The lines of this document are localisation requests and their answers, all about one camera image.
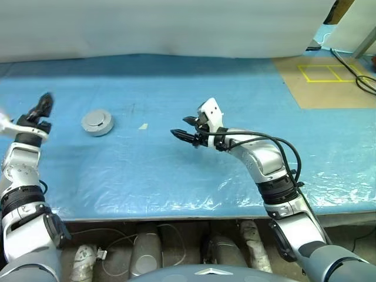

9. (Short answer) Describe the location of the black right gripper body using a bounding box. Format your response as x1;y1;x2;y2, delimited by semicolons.
192;115;212;148

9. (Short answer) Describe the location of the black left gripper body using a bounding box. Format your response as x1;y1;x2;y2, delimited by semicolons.
17;112;52;133

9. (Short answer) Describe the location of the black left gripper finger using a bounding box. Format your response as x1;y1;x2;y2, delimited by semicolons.
41;93;56;119
30;93;48;119

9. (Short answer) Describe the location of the grey finned rotor disc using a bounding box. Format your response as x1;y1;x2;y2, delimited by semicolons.
81;108;114;133

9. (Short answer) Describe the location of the blue plastic table cover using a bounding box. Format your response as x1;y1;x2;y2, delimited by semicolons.
0;54;376;221

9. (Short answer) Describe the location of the white foam backdrop sheet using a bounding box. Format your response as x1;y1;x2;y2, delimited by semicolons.
0;0;338;64

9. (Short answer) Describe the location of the dark grey rounded cylinder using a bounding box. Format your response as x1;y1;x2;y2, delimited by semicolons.
201;233;250;268
129;224;162;278

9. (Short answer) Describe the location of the brown floor board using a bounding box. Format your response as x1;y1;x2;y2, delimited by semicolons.
271;55;376;110

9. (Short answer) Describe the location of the grey robot torso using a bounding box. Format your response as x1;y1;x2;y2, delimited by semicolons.
127;263;264;282

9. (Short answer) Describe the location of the dark grey stand foot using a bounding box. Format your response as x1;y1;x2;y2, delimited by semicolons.
305;39;323;51

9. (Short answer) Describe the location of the white upright panel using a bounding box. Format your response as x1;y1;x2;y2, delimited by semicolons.
323;0;376;52

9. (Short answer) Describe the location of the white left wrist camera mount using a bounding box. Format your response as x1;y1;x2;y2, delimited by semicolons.
0;113;49;140

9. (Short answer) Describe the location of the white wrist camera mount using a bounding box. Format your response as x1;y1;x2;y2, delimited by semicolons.
196;98;226;147
0;113;49;140

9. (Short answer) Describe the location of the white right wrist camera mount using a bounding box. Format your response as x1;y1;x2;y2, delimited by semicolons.
196;98;226;147

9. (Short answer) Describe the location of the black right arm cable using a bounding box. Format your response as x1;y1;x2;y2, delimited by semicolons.
205;130;303;189

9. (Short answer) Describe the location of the thin white wire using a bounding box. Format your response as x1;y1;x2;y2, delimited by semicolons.
70;224;189;277

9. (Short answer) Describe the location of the white wrapped post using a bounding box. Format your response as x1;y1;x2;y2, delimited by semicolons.
70;244;98;282
239;219;274;274

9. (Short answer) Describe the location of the white floor cable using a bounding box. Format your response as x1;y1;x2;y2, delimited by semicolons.
318;31;333;46

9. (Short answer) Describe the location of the black floor cable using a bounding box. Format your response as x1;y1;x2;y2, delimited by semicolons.
330;48;376;96

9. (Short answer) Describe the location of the thin black floor wire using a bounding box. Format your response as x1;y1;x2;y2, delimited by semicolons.
353;234;370;254

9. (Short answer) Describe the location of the aluminium frame post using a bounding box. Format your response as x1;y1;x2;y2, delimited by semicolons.
354;0;376;58

